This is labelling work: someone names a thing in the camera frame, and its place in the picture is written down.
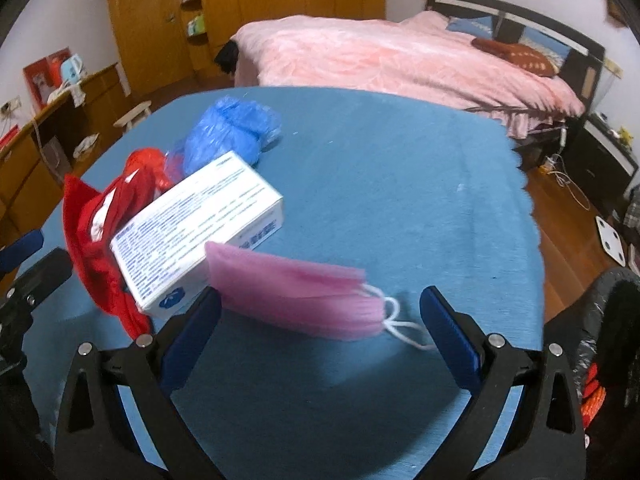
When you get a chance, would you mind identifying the blue pillow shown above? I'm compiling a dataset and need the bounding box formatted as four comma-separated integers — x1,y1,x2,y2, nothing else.
446,16,493,37
520,27,571,63

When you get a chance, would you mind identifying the thin white cord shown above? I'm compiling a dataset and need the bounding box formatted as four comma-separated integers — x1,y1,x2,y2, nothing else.
30,115,73,168

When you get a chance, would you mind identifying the white bathroom scale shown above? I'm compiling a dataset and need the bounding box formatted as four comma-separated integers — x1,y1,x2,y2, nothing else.
594,216,629,267

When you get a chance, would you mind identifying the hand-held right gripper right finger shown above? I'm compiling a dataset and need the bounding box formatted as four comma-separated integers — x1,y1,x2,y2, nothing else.
419,286,587,480

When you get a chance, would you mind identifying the black cloth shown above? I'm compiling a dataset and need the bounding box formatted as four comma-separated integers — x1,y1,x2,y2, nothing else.
215,40,240,78

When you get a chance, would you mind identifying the blue tablecloth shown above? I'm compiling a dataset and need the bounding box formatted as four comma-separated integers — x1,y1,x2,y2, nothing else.
17,86,546,480

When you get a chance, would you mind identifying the light blue kettle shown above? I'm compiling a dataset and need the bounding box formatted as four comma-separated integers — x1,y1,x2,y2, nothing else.
60,55,86,86

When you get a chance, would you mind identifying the dark wooden bed frame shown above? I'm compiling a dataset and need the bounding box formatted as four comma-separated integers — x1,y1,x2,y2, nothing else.
425,0,606,171

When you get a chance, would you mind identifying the red plastic bag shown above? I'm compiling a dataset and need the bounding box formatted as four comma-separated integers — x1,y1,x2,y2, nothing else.
125,147,176,201

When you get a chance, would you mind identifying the white cable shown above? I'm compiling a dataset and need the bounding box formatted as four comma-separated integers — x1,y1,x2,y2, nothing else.
547,155,591,211

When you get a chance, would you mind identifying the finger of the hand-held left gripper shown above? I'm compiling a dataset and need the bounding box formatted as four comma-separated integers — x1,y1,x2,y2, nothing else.
0,230,45,272
15,248,74,306

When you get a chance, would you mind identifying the wooden wall lamp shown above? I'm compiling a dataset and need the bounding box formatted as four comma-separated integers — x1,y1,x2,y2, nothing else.
605,0,629,28

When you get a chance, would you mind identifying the black bagged trash bin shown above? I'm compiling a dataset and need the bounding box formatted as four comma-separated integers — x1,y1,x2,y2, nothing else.
545,267,640,480

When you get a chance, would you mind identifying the pink blanket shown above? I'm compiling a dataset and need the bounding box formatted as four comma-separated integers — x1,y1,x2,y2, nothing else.
232,10,586,126

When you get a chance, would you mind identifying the white cardboard box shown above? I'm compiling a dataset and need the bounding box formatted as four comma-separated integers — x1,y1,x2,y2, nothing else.
110,150,286,318

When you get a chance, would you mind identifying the brown dotted pillow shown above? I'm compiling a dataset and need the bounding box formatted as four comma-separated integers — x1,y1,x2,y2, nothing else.
471,37,558,77

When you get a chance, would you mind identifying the red cloth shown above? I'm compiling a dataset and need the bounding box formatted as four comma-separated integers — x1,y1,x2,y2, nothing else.
62,174,153,341

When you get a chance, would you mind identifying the wooden side cabinet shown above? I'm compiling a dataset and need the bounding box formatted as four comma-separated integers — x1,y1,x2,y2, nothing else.
0,62,131,256

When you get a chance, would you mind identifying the red box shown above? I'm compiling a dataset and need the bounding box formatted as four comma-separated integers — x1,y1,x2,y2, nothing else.
23,49,71,111

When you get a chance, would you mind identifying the small wooden stool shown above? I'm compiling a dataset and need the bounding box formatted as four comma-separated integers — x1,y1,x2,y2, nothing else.
114,101,152,133

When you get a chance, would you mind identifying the white hanging cloth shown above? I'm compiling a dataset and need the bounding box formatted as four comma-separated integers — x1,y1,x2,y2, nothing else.
50,82,88,107

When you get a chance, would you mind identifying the blue plastic bag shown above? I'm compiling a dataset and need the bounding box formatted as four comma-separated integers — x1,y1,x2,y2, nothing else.
167,95,283,181

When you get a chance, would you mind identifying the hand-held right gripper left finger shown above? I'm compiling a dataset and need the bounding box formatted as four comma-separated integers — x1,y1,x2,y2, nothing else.
54,285,222,480

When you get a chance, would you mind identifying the pink face mask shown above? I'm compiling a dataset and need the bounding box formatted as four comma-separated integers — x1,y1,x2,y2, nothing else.
205,241,436,351

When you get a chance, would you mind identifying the dark nightstand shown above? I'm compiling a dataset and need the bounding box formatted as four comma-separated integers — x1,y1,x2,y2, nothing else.
565,112,640,211

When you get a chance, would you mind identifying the wooden wardrobe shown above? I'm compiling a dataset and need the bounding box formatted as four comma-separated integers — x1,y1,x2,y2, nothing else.
87,0,388,96

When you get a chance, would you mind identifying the plaid cloth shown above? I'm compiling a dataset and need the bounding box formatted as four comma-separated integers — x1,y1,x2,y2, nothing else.
622,200,640,241

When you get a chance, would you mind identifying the white rag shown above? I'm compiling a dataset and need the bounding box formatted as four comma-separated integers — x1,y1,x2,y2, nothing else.
74,132,101,159

